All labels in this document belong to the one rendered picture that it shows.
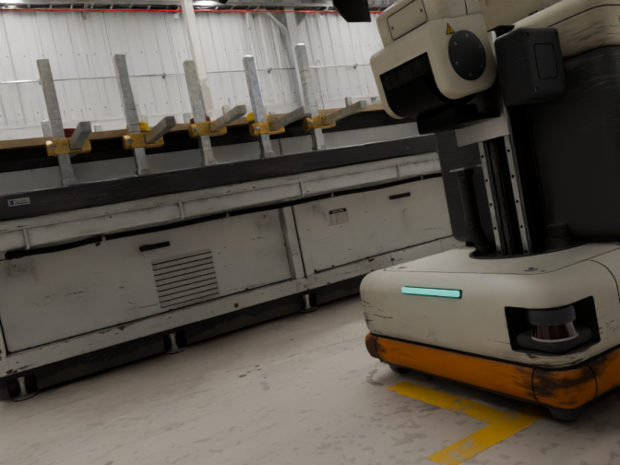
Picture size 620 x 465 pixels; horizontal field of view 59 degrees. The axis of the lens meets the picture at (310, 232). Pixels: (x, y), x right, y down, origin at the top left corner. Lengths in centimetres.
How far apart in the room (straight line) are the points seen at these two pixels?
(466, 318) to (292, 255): 142
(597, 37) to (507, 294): 56
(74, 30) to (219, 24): 246
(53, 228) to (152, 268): 46
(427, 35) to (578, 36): 32
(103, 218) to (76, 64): 776
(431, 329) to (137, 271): 135
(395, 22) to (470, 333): 70
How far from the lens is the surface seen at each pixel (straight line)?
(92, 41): 989
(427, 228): 298
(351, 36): 1192
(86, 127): 174
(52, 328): 225
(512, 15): 150
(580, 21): 133
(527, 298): 105
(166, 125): 179
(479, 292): 113
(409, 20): 129
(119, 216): 204
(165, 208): 208
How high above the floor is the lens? 49
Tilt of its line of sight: 3 degrees down
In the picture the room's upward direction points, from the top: 11 degrees counter-clockwise
